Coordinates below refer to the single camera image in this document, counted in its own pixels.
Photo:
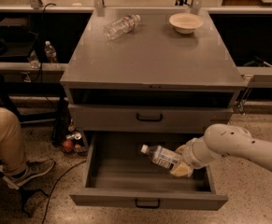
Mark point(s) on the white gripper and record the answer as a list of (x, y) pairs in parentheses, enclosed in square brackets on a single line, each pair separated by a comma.
[(190, 154)]

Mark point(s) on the blue labelled plastic bottle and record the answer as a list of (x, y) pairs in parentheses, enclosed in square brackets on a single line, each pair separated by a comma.
[(162, 156)]

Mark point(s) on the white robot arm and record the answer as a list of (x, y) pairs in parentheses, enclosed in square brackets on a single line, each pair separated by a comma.
[(219, 141)]

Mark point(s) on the open grey lower drawer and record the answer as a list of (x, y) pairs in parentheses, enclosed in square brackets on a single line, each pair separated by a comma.
[(117, 174)]

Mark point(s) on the grey metal drawer cabinet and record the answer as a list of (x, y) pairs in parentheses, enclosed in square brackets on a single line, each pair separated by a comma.
[(151, 66)]

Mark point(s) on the closed grey upper drawer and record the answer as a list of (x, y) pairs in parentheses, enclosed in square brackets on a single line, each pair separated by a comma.
[(147, 119)]

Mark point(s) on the clear crumpled plastic bottle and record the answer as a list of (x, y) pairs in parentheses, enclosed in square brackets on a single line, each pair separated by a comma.
[(122, 26)]

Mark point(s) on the small upright water bottle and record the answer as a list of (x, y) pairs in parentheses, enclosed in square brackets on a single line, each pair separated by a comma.
[(50, 52)]

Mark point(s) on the silver drink can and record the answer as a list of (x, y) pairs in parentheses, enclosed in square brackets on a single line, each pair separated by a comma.
[(74, 136)]

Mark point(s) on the red apple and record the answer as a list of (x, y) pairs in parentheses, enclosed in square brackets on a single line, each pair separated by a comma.
[(67, 146)]

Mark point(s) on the grey sneaker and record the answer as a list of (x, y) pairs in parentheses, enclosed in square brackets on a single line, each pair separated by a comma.
[(33, 170)]

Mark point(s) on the black chair base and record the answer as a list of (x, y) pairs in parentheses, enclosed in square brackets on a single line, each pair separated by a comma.
[(26, 194)]

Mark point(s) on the person leg khaki trousers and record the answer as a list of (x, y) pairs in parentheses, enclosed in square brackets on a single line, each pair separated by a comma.
[(12, 152)]

